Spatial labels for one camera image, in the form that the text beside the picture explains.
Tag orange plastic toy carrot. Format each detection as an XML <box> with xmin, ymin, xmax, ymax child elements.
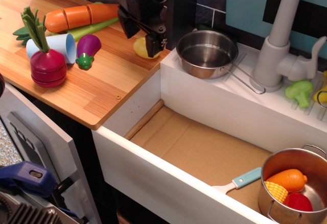
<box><xmin>266</xmin><ymin>169</ymin><xmax>308</xmax><ymax>192</ymax></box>

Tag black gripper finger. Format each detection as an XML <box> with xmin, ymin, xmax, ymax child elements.
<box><xmin>118</xmin><ymin>9</ymin><xmax>140</xmax><ymax>39</ymax></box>
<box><xmin>145</xmin><ymin>32</ymin><xmax>168</xmax><ymax>58</ymax></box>

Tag blue clamp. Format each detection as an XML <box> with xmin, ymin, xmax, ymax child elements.
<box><xmin>1</xmin><ymin>161</ymin><xmax>57</xmax><ymax>197</ymax></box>

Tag red toy tomato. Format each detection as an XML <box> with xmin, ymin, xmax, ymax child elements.
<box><xmin>284</xmin><ymin>192</ymin><xmax>313</xmax><ymax>211</ymax></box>

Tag green toy celery stick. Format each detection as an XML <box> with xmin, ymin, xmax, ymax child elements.
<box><xmin>53</xmin><ymin>17</ymin><xmax>118</xmax><ymax>41</ymax></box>

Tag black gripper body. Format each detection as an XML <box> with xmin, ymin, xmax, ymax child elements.
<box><xmin>117</xmin><ymin>0</ymin><xmax>167</xmax><ymax>33</ymax></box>

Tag steel pot with handles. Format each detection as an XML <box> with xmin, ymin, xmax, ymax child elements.
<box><xmin>258</xmin><ymin>148</ymin><xmax>326</xmax><ymax>223</ymax></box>

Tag grey toy faucet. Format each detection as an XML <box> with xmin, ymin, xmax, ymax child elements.
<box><xmin>250</xmin><ymin>0</ymin><xmax>326</xmax><ymax>94</ymax></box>

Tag grey oven door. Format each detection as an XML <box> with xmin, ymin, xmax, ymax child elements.
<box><xmin>1</xmin><ymin>83</ymin><xmax>101</xmax><ymax>223</ymax></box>

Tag yellow toy pepper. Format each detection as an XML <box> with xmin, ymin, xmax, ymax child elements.
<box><xmin>313</xmin><ymin>70</ymin><xmax>327</xmax><ymax>109</ymax></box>

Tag yellow toy corn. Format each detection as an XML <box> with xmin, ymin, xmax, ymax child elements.
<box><xmin>264</xmin><ymin>181</ymin><xmax>289</xmax><ymax>203</ymax></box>

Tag light blue plastic cup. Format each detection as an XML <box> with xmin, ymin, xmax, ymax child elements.
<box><xmin>26</xmin><ymin>33</ymin><xmax>77</xmax><ymax>64</ymax></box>

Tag red wooden toy radish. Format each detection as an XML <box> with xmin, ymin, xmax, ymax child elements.
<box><xmin>20</xmin><ymin>6</ymin><xmax>67</xmax><ymax>88</ymax></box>

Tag yellow toy potato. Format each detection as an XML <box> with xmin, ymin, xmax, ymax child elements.
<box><xmin>133</xmin><ymin>37</ymin><xmax>160</xmax><ymax>59</ymax></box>

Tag green toy broccoli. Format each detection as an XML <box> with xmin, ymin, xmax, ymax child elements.
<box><xmin>285</xmin><ymin>80</ymin><xmax>313</xmax><ymax>108</ymax></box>

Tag white toy sink basin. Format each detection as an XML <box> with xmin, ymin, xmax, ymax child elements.
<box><xmin>92</xmin><ymin>51</ymin><xmax>326</xmax><ymax>223</ymax></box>

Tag teal handled white spatula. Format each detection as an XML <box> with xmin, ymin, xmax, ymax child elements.
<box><xmin>212</xmin><ymin>167</ymin><xmax>262</xmax><ymax>194</ymax></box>

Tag orange wooden toy carrot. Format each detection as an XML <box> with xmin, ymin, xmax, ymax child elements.
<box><xmin>44</xmin><ymin>3</ymin><xmax>119</xmax><ymax>33</ymax></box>

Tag small steel saucepan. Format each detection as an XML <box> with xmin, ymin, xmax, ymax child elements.
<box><xmin>176</xmin><ymin>30</ymin><xmax>266</xmax><ymax>94</ymax></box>

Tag purple toy eggplant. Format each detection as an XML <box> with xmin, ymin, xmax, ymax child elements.
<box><xmin>76</xmin><ymin>35</ymin><xmax>102</xmax><ymax>70</ymax></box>

